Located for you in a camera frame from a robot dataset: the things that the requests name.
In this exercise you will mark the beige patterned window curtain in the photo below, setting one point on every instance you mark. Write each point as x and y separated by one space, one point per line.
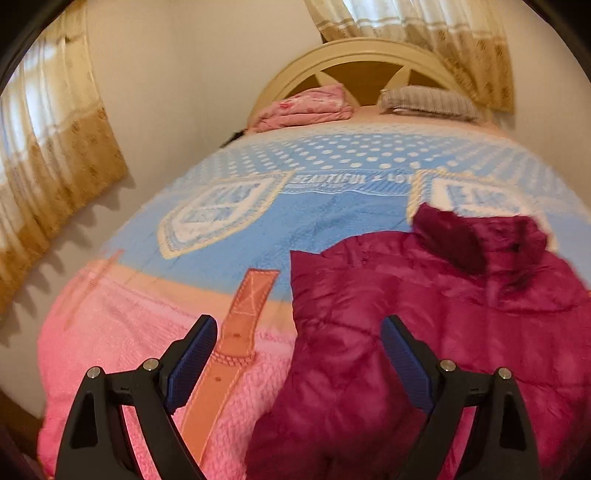
461 46
60 152

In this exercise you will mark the pink and blue printed blanket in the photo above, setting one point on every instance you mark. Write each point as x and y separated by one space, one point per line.
300 203

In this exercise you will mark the grey striped pillow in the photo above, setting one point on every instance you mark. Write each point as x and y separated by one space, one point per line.
429 101

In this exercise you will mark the folded pink floral blanket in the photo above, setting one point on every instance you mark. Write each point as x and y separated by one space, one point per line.
309 108

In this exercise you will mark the cream wooden headboard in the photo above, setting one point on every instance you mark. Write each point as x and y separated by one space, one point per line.
295 74

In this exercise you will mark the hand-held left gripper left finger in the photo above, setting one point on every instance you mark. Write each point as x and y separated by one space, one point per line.
191 355

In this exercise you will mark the magenta puffer jacket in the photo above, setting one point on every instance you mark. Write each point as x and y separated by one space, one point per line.
369 286

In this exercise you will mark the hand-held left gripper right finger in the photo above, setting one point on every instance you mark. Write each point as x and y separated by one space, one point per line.
406 364

